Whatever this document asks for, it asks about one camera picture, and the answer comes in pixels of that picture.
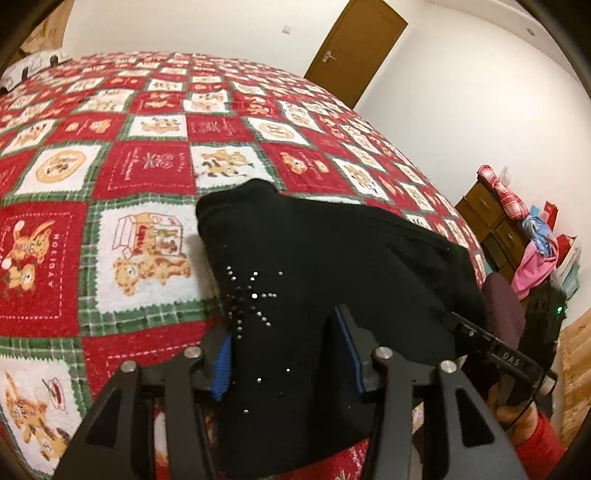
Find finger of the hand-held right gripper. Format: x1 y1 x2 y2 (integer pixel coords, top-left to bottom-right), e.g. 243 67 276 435
441 311 497 352

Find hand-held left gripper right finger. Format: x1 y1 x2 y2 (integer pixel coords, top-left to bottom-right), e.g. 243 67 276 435
333 304 529 480

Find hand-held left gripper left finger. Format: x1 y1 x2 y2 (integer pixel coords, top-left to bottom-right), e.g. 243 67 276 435
54 328 234 480

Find black pants with rhinestones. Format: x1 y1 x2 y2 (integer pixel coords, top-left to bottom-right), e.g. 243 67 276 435
196 179 489 478

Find person's right forearm red sleeve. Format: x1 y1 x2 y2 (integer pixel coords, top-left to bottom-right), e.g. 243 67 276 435
510 408 570 480

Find person's right hand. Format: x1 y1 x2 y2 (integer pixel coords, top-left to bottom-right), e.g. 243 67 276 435
487 381 540 435

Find dark maroon striped clothing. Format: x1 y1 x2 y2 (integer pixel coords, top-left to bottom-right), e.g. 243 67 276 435
482 271 528 344

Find black device with green light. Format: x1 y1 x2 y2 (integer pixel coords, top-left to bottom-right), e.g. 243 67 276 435
524 281 568 370

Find pink cloth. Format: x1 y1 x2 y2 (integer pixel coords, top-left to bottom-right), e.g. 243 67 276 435
510 240 560 302

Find teal box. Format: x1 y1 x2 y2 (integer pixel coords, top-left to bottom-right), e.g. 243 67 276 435
560 261 581 298

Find brown wooden dresser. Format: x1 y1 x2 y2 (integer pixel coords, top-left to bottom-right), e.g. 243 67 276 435
455 179 532 283

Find blue cloth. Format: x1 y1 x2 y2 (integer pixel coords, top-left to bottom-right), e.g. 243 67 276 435
522 215 557 257

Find red plaid cloth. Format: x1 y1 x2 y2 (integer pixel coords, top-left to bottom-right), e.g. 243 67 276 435
477 164 531 223

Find red box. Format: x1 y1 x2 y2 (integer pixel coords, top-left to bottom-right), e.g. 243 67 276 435
541 200 559 232

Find red printed bear blanket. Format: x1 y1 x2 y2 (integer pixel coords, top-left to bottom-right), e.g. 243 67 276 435
0 51 490 480

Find brown wooden door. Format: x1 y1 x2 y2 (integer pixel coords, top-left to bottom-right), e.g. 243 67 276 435
304 0 409 109

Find white pillow with black print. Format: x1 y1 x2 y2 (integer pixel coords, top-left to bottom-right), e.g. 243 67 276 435
0 48 72 90

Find beige patterned curtain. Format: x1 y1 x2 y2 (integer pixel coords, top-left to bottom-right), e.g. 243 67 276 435
18 0 70 54

